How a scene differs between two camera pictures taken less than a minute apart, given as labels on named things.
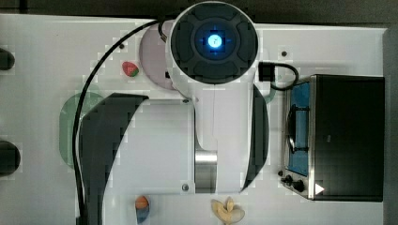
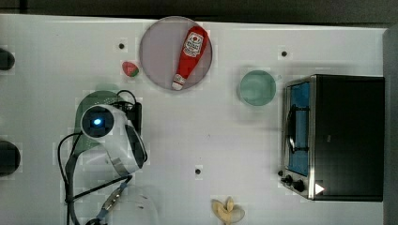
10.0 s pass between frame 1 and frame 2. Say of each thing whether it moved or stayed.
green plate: moved
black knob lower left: stayed
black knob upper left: stayed
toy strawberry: stayed
